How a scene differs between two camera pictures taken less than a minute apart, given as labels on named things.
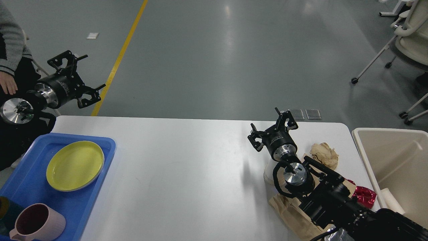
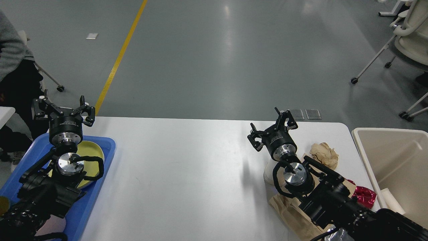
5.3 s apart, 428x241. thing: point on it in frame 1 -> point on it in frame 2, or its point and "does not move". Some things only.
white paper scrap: [92, 35] does not move
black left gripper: [54, 91] -> [66, 128]
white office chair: [410, 47] does not move
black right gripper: [279, 143] does not move
